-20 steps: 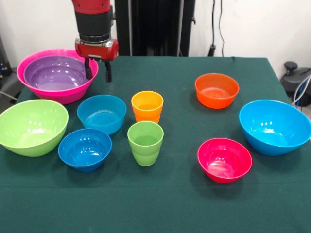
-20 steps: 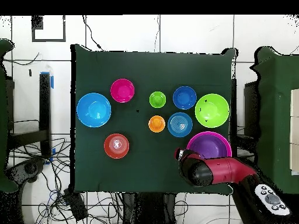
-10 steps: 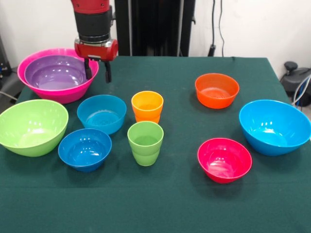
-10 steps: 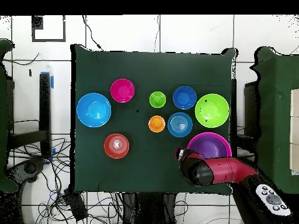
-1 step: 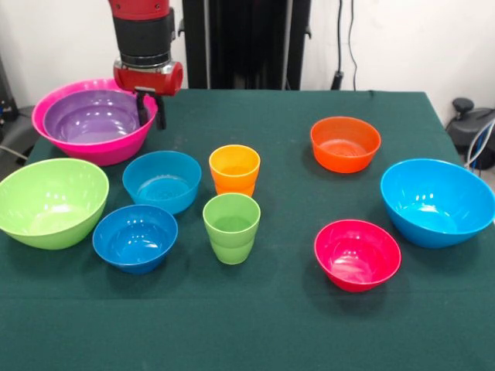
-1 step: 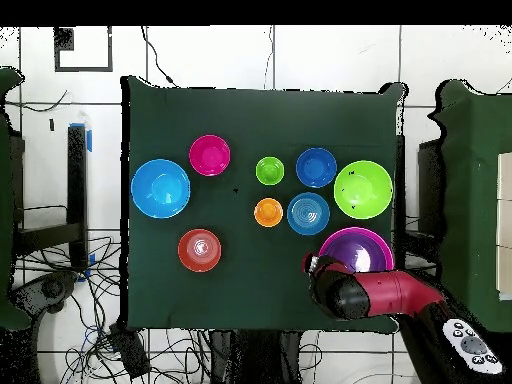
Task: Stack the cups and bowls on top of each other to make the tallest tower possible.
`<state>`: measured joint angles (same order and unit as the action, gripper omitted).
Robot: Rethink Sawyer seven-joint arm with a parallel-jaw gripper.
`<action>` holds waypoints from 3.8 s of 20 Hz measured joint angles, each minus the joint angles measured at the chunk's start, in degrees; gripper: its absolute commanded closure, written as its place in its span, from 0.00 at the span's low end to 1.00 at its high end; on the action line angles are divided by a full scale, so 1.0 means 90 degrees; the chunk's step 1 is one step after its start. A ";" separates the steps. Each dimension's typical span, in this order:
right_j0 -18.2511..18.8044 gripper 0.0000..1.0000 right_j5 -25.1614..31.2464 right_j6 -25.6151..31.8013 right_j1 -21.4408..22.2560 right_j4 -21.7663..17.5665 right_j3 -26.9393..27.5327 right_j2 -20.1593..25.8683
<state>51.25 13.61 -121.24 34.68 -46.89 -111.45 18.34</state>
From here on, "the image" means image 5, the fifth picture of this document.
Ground translucent blue ribbed bowl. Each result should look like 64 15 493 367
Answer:
121 150 203 216

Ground green cup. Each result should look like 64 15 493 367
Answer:
202 192 261 266

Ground small dark blue bowl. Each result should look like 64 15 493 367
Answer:
91 204 179 276

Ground blue and white cables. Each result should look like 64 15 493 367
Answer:
466 119 495 171

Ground large light blue bowl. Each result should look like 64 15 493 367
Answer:
380 158 495 250

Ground purple bowl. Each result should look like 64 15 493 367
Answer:
43 89 150 144

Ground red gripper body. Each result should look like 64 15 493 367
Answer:
113 57 184 97

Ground grey cable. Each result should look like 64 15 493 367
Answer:
0 145 28 162

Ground large pink bowl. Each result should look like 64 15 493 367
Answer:
31 78 159 168

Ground small crimson bowl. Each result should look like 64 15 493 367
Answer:
313 219 402 293

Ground dark green table cloth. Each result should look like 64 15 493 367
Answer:
0 87 495 371

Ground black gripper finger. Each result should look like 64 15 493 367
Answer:
134 87 150 127
154 94 168 131

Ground large green bowl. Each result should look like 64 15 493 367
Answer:
0 157 111 251

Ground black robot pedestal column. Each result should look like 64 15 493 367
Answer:
176 0 312 90

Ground black hanging cable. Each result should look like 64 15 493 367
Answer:
331 0 357 90

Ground black equipment rack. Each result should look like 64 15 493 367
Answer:
0 57 16 132

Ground orange bowl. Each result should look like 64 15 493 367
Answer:
309 116 382 174

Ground orange cup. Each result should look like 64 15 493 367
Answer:
208 144 261 197

